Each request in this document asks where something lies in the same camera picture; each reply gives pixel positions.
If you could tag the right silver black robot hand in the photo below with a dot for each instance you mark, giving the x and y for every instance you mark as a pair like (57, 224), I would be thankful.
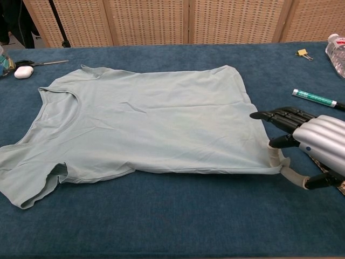
(320, 137)

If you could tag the light green t-shirt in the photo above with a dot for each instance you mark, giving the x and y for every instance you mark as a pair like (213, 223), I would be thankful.
(148, 121)

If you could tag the green white marker pen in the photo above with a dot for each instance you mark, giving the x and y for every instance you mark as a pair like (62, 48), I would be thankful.
(315, 97)

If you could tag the clear plastic water bottle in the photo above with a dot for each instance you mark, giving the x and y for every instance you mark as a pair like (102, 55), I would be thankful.
(338, 54)

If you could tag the yellow binder clip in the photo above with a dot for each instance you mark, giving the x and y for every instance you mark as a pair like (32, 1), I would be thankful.
(302, 52)

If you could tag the blue fabric table cover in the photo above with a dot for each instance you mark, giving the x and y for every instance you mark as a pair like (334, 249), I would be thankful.
(161, 215)

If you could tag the wicker folding screen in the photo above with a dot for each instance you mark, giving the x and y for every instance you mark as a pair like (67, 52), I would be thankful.
(148, 21)

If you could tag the black tripod stand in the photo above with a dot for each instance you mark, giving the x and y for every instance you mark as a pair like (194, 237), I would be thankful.
(58, 21)

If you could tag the white earbuds case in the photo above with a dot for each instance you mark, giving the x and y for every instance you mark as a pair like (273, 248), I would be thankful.
(23, 72)

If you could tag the clear plastic jar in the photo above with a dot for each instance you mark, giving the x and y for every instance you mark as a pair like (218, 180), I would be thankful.
(4, 64)

